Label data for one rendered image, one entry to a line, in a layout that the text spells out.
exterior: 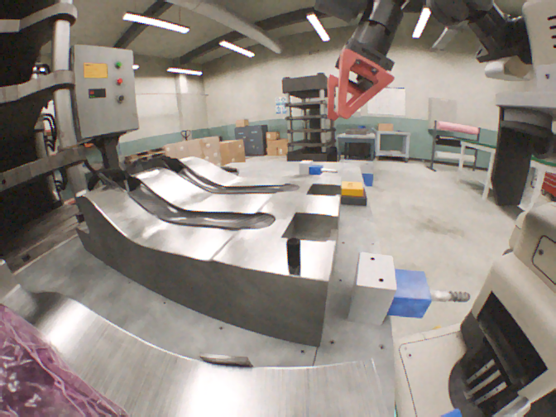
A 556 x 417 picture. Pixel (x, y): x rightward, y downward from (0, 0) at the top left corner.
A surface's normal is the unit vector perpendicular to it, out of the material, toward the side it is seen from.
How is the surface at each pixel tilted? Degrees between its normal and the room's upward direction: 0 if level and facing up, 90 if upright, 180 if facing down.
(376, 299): 90
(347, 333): 0
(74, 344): 26
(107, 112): 90
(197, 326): 0
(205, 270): 90
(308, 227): 90
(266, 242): 0
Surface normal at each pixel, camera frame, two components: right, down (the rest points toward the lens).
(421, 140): -0.44, 0.38
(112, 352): 0.42, -0.83
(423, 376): -0.07, -0.92
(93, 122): 0.95, 0.07
